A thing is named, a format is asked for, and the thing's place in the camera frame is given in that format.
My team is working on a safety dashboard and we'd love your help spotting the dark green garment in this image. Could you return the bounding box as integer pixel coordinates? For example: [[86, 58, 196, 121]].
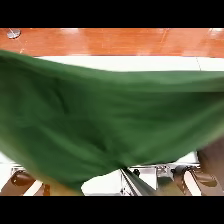
[[0, 49, 224, 196]]

